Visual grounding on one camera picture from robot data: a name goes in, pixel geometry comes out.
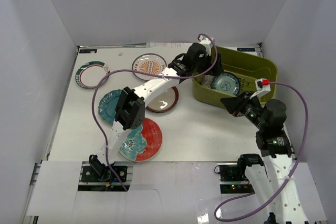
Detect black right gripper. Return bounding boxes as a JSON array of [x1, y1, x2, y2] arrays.
[[220, 91, 267, 131]]

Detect grey reindeer snowflake plate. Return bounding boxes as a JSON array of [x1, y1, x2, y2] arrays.
[[201, 75, 215, 89]]

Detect small blue floral plate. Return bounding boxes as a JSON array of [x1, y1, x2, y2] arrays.
[[213, 72, 241, 96]]

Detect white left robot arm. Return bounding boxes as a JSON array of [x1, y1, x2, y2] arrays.
[[89, 34, 218, 182]]

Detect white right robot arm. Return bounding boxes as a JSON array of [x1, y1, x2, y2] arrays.
[[220, 92, 309, 223]]

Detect olive green plastic bin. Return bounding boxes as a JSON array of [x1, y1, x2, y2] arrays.
[[192, 46, 278, 108]]

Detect blue label sticker right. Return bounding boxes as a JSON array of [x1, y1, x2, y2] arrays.
[[237, 47, 256, 52]]

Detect blue label sticker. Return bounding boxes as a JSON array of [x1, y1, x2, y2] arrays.
[[79, 49, 97, 54], [237, 47, 256, 52]]

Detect red rimmed beige plate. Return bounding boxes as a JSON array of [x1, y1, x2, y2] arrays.
[[146, 87, 179, 113]]

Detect white orange sunburst plate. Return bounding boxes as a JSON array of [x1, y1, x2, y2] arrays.
[[132, 54, 167, 81]]

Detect white papers at back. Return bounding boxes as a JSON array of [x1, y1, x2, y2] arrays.
[[146, 42, 192, 48]]

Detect red teal flower plate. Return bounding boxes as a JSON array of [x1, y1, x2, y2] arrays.
[[119, 118, 163, 162]]

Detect teal scalloped plate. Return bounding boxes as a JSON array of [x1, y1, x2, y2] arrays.
[[98, 89, 122, 125]]

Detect white green rimmed plate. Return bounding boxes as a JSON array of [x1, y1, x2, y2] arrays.
[[75, 61, 110, 89]]

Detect blue label sticker left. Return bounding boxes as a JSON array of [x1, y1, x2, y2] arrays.
[[79, 49, 97, 54]]

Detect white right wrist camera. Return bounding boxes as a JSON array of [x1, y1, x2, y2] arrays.
[[250, 78, 271, 99]]

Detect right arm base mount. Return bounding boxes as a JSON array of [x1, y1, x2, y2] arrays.
[[214, 164, 254, 194]]

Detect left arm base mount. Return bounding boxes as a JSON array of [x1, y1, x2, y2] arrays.
[[78, 164, 133, 192]]

